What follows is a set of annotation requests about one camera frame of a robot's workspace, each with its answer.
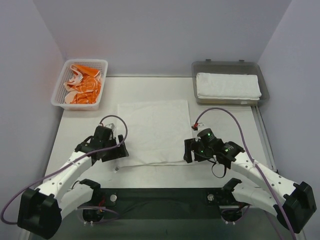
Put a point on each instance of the orange cloth in basket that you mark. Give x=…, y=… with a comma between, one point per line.
x=84, y=87

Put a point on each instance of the white towels pile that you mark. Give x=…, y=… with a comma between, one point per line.
x=155, y=131

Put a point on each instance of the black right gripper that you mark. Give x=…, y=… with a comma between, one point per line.
x=189, y=151

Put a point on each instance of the white plastic mesh basket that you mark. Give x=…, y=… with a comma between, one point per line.
x=59, y=92

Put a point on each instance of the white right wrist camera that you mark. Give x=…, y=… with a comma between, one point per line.
x=198, y=126

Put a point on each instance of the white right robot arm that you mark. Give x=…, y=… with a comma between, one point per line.
x=293, y=204

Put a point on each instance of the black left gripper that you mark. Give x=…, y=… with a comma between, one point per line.
x=116, y=152

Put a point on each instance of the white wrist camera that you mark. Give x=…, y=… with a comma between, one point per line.
x=111, y=126
x=198, y=126

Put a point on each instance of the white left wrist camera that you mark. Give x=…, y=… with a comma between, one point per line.
x=111, y=126

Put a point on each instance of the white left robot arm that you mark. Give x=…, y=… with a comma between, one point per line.
x=42, y=210

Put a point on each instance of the white terry towel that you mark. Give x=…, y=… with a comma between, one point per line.
x=227, y=86

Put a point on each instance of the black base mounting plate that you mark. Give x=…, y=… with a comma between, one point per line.
x=109, y=204

